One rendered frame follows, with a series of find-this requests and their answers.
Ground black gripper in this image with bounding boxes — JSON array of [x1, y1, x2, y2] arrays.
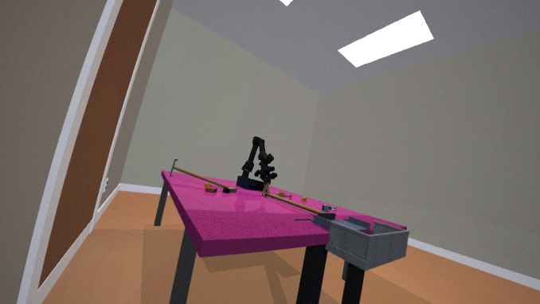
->
[[254, 165, 277, 185]]

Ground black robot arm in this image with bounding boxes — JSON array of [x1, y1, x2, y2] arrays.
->
[[241, 136, 275, 178]]

